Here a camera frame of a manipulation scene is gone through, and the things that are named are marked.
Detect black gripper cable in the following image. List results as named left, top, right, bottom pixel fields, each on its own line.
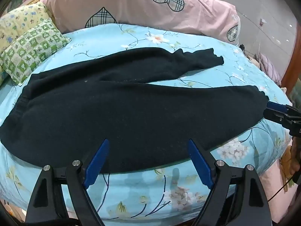
left=266, top=176, right=297, bottom=203

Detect pink quilt with plaid hearts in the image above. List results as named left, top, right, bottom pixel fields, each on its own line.
left=42, top=0, right=241, bottom=45

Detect yellow cartoon print pillow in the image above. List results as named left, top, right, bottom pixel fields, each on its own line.
left=0, top=2, right=51, bottom=53

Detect person's right hand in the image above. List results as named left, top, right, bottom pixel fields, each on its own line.
left=289, top=143, right=300, bottom=175

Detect black pants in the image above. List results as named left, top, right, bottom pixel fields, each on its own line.
left=1, top=47, right=268, bottom=173

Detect green checkered pillow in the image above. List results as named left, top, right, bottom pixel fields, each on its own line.
left=1, top=18, right=71, bottom=86

